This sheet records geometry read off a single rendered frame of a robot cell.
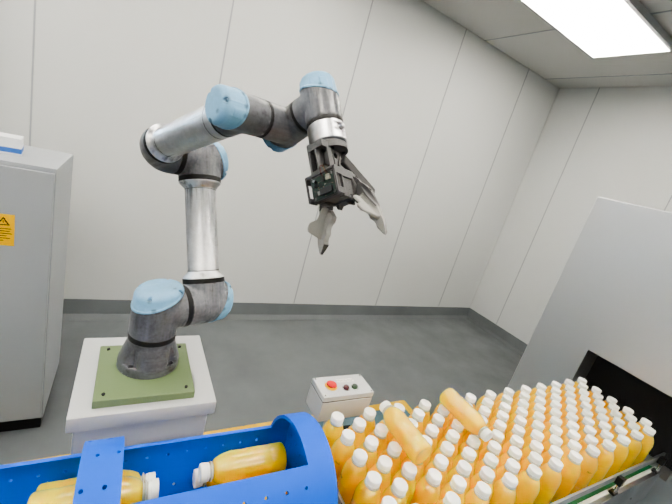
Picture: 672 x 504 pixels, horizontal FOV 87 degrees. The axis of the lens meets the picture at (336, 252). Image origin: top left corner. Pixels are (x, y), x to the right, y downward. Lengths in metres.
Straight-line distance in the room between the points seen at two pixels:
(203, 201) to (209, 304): 0.29
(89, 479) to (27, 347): 1.62
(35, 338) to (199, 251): 1.41
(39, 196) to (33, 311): 0.57
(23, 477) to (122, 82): 2.66
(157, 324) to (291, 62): 2.80
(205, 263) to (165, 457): 0.48
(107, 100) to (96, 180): 0.59
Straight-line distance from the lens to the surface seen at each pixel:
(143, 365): 1.07
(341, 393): 1.27
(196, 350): 1.23
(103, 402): 1.04
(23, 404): 2.58
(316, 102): 0.74
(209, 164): 1.09
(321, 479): 0.88
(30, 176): 2.03
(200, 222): 1.07
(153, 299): 0.99
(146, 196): 3.31
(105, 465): 0.82
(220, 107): 0.71
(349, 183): 0.68
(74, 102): 3.25
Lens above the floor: 1.84
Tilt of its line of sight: 15 degrees down
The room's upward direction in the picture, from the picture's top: 16 degrees clockwise
